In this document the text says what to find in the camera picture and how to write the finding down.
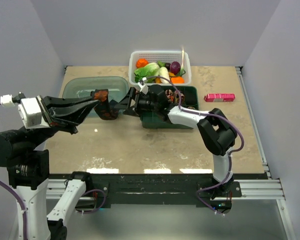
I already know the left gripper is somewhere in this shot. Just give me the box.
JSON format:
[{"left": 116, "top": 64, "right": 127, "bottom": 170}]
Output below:
[{"left": 25, "top": 92, "right": 100, "bottom": 150}]

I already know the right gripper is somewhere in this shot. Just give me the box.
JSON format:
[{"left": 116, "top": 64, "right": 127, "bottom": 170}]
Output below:
[{"left": 114, "top": 87, "right": 159, "bottom": 118}]

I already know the dark orange floral tie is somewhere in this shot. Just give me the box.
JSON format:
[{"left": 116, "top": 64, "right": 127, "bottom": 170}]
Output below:
[{"left": 90, "top": 89, "right": 119, "bottom": 121}]

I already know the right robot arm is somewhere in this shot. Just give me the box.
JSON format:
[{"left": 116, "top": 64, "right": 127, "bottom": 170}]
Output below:
[{"left": 115, "top": 84, "right": 238, "bottom": 197}]

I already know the teal transparent plastic bin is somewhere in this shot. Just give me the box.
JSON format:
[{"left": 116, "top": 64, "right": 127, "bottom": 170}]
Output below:
[{"left": 62, "top": 76, "right": 129, "bottom": 102}]

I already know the green toy lettuce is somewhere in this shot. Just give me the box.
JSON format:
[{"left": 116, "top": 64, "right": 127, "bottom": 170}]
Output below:
[{"left": 134, "top": 62, "right": 160, "bottom": 83}]

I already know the rolled patterned dark tie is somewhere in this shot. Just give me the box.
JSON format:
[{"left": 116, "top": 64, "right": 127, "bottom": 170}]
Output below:
[{"left": 165, "top": 89, "right": 175, "bottom": 103}]

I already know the orange toy pumpkin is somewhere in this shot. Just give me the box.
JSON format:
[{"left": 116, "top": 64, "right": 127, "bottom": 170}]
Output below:
[{"left": 135, "top": 58, "right": 149, "bottom": 69}]

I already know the white toy radish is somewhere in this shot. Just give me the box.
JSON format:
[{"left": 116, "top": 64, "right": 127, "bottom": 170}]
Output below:
[{"left": 158, "top": 66, "right": 170, "bottom": 84}]

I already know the white perforated basket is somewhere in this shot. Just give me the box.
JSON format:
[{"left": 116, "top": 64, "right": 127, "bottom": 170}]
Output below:
[{"left": 128, "top": 50, "right": 192, "bottom": 86}]

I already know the rolled purple gold tie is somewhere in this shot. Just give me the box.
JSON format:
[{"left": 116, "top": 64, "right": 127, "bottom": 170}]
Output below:
[{"left": 174, "top": 90, "right": 185, "bottom": 105}]

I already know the orange toy carrot slice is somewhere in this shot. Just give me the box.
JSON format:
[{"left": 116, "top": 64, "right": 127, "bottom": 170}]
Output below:
[{"left": 170, "top": 76, "right": 185, "bottom": 84}]

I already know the green compartment tray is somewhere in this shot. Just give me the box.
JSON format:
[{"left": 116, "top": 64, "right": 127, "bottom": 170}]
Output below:
[{"left": 140, "top": 85, "right": 199, "bottom": 129}]

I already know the purple toy onion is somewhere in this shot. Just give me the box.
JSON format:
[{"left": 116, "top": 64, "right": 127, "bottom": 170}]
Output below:
[{"left": 169, "top": 61, "right": 181, "bottom": 75}]

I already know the pink rectangular box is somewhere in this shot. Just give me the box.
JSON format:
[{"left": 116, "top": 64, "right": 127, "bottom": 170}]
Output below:
[{"left": 203, "top": 93, "right": 236, "bottom": 103}]

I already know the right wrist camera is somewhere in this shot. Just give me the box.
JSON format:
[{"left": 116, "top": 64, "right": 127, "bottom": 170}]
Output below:
[{"left": 137, "top": 80, "right": 149, "bottom": 95}]

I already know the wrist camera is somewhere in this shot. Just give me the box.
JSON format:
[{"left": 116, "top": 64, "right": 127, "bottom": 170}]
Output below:
[
  {"left": 137, "top": 80, "right": 149, "bottom": 95},
  {"left": 0, "top": 92, "right": 50, "bottom": 129}
]

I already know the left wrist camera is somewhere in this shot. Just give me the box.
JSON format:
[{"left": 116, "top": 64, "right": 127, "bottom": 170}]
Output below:
[{"left": 0, "top": 92, "right": 50, "bottom": 129}]

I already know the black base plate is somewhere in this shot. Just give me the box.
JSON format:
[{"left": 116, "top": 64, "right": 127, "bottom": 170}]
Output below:
[{"left": 33, "top": 171, "right": 270, "bottom": 210}]

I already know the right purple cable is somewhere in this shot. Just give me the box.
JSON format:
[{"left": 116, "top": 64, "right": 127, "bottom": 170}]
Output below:
[{"left": 139, "top": 76, "right": 245, "bottom": 217}]

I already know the purple cable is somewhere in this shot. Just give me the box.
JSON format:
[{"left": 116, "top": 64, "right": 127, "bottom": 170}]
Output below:
[
  {"left": 139, "top": 76, "right": 245, "bottom": 217},
  {"left": 0, "top": 99, "right": 107, "bottom": 240}
]

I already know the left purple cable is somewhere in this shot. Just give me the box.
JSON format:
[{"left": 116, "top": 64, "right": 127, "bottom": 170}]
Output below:
[{"left": 0, "top": 99, "right": 107, "bottom": 240}]

